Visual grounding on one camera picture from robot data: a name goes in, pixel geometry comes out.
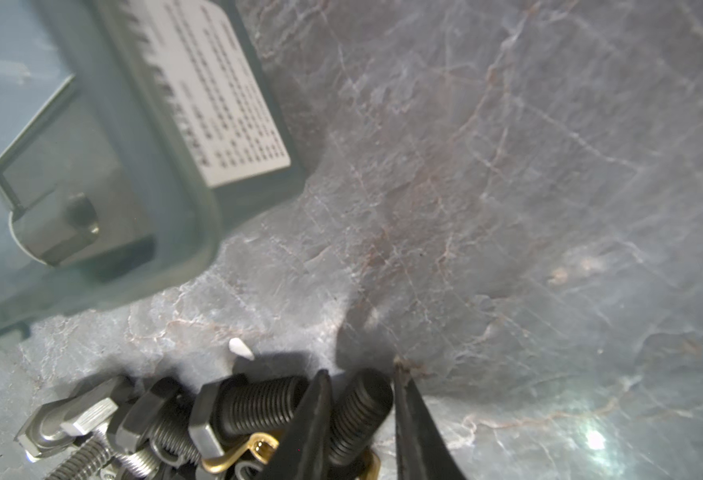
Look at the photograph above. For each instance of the green plastic organizer box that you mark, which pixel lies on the green plastic organizer box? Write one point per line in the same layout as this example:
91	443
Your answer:
134	135

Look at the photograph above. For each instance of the silver screw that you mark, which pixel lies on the silver screw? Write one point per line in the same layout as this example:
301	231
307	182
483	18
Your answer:
87	461

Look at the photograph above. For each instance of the silver hex bolt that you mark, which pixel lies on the silver hex bolt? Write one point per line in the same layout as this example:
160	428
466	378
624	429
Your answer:
56	425
156	418

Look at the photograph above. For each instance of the brass wing nut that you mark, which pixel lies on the brass wing nut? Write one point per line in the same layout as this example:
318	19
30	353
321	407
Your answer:
261	445

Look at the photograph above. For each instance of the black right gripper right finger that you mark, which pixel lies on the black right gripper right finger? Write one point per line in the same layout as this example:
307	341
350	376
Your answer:
421	451

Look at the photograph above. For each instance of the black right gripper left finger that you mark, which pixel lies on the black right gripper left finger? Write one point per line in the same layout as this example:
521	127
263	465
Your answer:
303	453

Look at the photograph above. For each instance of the small white plastic chip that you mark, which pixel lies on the small white plastic chip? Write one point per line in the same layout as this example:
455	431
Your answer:
239	348

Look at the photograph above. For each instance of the black hex bolt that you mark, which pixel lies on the black hex bolt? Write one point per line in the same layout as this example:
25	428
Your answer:
231	408
362	408

